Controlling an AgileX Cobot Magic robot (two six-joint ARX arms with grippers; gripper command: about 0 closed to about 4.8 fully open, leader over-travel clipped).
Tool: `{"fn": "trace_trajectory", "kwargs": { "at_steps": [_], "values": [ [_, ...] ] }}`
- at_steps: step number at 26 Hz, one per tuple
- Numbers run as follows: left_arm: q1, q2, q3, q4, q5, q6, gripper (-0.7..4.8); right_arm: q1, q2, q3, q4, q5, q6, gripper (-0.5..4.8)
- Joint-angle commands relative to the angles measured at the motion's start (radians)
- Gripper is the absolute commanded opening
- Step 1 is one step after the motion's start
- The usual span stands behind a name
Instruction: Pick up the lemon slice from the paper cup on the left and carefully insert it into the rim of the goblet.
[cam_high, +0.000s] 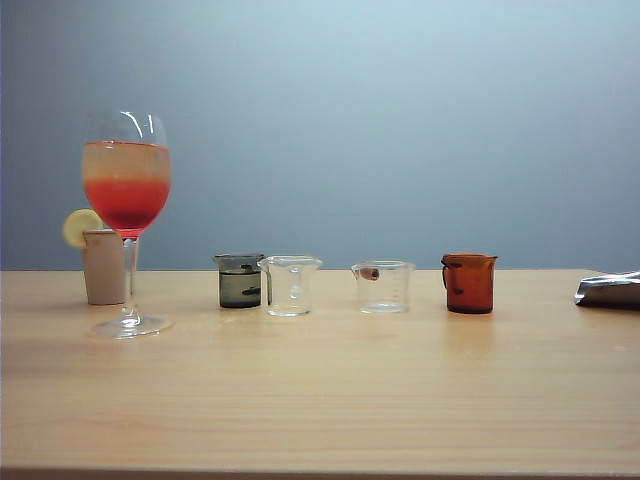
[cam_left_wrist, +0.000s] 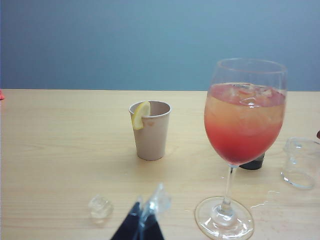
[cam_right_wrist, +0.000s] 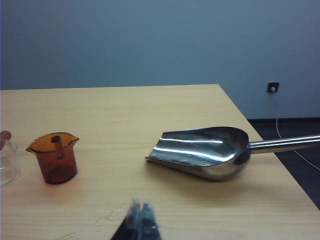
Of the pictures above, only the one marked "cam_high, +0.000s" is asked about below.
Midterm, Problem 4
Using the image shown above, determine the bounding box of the clear glass beaker cork handle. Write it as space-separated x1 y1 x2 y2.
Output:
350 259 418 315

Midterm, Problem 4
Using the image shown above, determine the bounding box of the wine glass with red cocktail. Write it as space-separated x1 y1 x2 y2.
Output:
81 109 176 341

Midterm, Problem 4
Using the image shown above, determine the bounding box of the clear glass beaker with spout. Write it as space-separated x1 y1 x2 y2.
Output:
256 254 324 318

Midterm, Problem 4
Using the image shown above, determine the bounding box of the smoky grey glass beaker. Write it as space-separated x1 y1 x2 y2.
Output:
212 252 266 309

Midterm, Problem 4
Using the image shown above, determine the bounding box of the yellow lemon slice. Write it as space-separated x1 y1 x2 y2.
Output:
62 208 105 249

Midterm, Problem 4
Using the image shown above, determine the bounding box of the silver foil bag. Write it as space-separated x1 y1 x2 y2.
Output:
572 270 640 311

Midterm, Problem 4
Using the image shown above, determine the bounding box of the amber glass beaker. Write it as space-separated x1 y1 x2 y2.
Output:
439 252 500 315

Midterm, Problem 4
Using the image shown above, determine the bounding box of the beige paper cup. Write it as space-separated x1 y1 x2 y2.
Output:
82 228 136 306

